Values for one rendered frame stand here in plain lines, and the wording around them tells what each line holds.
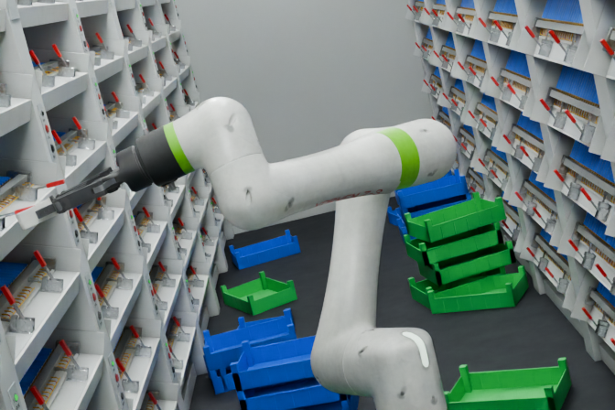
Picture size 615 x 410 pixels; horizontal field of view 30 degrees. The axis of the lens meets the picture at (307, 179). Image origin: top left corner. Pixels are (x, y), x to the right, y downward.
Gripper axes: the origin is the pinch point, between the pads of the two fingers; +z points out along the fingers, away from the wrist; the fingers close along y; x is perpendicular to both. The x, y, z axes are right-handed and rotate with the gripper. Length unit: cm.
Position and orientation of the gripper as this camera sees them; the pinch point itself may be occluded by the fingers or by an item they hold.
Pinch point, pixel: (38, 212)
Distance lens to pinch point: 203.1
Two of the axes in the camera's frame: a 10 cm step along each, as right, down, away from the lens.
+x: -4.2, -8.9, -1.6
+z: -9.1, 4.1, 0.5
